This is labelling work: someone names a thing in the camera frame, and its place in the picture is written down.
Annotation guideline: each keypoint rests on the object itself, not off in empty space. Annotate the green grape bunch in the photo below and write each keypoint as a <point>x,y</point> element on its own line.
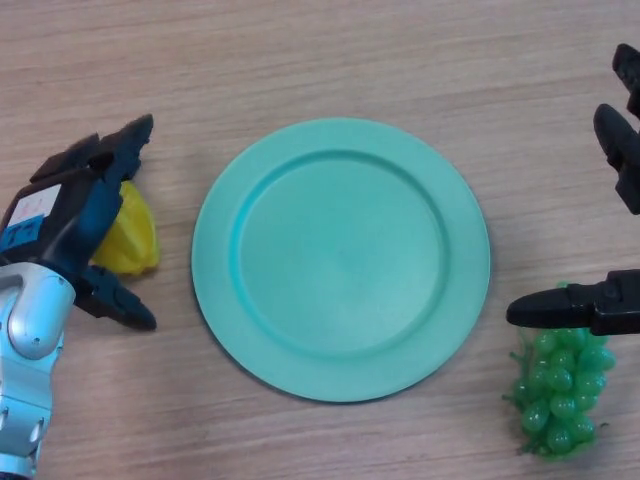
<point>560,390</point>

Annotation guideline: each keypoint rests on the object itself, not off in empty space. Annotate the green round plate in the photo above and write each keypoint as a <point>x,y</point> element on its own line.
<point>340,260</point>

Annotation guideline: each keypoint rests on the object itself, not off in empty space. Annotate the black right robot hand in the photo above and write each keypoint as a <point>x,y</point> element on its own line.
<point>615,305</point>

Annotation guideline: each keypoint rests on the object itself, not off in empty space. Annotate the yellow starfruit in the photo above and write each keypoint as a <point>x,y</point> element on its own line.
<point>135,235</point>

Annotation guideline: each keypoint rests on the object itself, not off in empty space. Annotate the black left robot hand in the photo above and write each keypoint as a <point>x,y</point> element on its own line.
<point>70,215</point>

